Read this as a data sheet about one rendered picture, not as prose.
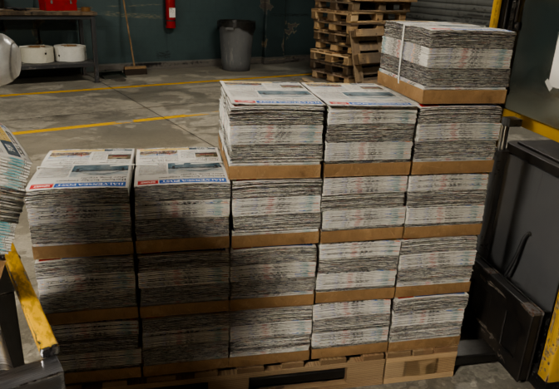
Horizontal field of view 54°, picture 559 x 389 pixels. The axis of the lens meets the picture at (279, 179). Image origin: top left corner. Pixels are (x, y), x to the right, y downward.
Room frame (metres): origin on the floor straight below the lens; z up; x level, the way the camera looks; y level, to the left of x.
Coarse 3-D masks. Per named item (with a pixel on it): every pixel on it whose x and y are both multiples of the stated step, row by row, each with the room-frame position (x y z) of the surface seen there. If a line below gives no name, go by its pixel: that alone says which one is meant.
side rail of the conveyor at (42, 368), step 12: (48, 360) 0.74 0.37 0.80; (0, 372) 0.71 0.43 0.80; (12, 372) 0.71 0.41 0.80; (24, 372) 0.71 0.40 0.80; (36, 372) 0.71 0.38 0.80; (48, 372) 0.71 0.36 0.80; (60, 372) 0.72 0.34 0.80; (0, 384) 0.68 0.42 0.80; (12, 384) 0.68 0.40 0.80; (24, 384) 0.69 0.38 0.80; (36, 384) 0.69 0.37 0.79; (48, 384) 0.70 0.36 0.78; (60, 384) 0.71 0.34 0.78
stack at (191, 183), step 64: (64, 192) 1.43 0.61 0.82; (128, 192) 1.47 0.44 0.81; (192, 192) 1.52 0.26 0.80; (256, 192) 1.56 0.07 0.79; (320, 192) 1.61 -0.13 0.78; (384, 192) 1.65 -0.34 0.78; (128, 256) 1.47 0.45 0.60; (192, 256) 1.51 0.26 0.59; (256, 256) 1.56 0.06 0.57; (320, 256) 1.61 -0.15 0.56; (384, 256) 1.66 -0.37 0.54; (128, 320) 1.48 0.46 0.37; (192, 320) 1.51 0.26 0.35; (256, 320) 1.56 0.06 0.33; (320, 320) 1.61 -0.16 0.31; (384, 320) 1.66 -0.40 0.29; (128, 384) 1.47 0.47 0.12; (320, 384) 1.62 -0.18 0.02
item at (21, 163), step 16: (0, 128) 1.00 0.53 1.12; (0, 144) 0.88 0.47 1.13; (16, 144) 0.92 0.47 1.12; (0, 160) 0.82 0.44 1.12; (16, 160) 0.83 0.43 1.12; (0, 176) 0.82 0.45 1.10; (16, 176) 0.83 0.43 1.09; (0, 192) 0.81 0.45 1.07; (16, 192) 0.83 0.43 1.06; (0, 208) 0.81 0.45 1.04; (16, 208) 0.82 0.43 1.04; (0, 224) 0.81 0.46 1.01; (16, 224) 0.83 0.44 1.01; (0, 240) 0.81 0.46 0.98; (0, 256) 0.81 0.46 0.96
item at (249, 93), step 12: (228, 84) 1.84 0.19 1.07; (240, 84) 1.86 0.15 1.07; (252, 84) 1.87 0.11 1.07; (264, 84) 1.88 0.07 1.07; (276, 84) 1.89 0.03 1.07; (288, 84) 1.90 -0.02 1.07; (300, 84) 1.92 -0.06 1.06; (228, 96) 1.64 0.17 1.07; (240, 96) 1.65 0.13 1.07; (252, 96) 1.66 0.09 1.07; (264, 96) 1.67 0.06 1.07; (276, 96) 1.68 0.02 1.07; (288, 96) 1.69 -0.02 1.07; (300, 96) 1.70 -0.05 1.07; (312, 96) 1.71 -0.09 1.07
